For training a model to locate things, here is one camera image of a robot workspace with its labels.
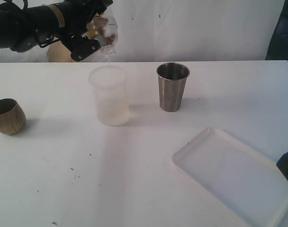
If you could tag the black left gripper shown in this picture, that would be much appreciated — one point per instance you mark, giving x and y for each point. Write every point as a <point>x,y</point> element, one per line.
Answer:
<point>77,14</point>

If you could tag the clear plastic dome lid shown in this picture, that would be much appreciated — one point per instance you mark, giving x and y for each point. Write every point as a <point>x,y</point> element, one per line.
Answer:
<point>110,38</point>

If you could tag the clear measuring shaker cup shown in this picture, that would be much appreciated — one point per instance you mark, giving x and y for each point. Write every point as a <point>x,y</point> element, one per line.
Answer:
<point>108,12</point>

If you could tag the brown wooden pieces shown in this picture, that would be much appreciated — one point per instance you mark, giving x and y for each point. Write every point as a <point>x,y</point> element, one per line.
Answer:
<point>96,27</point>

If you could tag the stainless steel cup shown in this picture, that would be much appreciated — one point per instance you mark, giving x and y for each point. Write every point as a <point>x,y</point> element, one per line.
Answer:
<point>172,78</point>

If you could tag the brown wooden cup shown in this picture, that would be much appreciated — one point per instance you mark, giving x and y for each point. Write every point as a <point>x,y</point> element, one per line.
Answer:
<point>12,117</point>

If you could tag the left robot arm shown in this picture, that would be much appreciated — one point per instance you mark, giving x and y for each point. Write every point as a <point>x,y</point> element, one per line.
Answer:
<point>21,29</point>

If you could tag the frosted plastic tall container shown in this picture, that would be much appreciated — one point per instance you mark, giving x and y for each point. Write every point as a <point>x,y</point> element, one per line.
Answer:
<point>109,89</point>

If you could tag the white plastic tray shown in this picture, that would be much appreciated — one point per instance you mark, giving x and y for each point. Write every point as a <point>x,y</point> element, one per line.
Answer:
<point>241,179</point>

